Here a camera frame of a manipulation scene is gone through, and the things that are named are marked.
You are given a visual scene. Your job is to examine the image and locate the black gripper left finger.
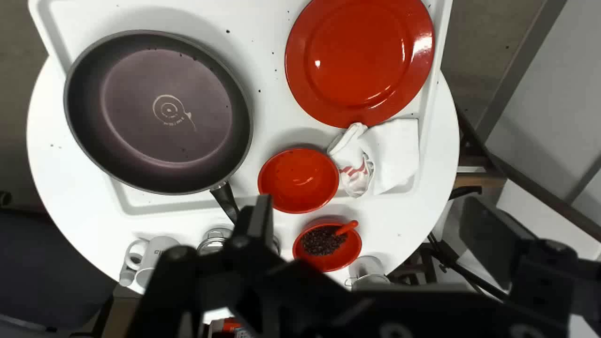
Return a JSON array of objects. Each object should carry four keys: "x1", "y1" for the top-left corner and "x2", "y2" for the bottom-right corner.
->
[{"x1": 134, "y1": 194, "x2": 298, "y2": 338}]

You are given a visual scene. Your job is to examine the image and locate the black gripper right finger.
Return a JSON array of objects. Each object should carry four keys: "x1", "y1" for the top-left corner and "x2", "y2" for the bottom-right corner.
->
[{"x1": 463, "y1": 196, "x2": 601, "y2": 338}]

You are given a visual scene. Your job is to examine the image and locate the white towel with red print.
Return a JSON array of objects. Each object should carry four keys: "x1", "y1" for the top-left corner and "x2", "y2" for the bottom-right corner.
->
[{"x1": 326, "y1": 117, "x2": 421, "y2": 199}]

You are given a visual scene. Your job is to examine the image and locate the black frying pan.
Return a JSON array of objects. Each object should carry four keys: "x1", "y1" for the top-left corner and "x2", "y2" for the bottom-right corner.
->
[{"x1": 63, "y1": 29, "x2": 254, "y2": 226}]

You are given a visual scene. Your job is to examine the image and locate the small metal cup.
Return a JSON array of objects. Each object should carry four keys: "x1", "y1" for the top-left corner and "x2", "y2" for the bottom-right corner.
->
[{"x1": 198, "y1": 224, "x2": 237, "y2": 256}]

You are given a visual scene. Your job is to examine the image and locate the white mug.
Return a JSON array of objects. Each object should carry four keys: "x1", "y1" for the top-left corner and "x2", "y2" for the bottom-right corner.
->
[{"x1": 121, "y1": 233, "x2": 185, "y2": 295}]

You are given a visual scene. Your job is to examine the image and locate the red bowl with beans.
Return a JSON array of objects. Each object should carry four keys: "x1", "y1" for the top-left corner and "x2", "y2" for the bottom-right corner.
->
[{"x1": 292, "y1": 218, "x2": 365, "y2": 275}]

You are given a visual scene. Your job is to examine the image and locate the empty red bowl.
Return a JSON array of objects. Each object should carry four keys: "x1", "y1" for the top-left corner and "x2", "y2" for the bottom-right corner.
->
[{"x1": 256, "y1": 147, "x2": 343, "y2": 216}]

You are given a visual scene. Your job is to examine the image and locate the orange spoon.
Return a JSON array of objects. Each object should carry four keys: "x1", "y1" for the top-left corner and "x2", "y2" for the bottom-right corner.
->
[{"x1": 335, "y1": 220, "x2": 361, "y2": 243}]

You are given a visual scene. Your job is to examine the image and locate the small white cup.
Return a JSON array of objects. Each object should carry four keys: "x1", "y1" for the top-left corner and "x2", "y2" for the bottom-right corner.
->
[{"x1": 348, "y1": 252, "x2": 395, "y2": 291}]

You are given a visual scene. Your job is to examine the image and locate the white plastic tray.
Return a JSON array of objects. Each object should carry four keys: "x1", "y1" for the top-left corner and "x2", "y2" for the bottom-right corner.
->
[{"x1": 27, "y1": 0, "x2": 455, "y2": 218}]

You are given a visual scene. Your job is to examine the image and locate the red plate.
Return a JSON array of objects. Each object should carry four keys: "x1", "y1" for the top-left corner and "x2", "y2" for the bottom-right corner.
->
[{"x1": 284, "y1": 0, "x2": 438, "y2": 130}]

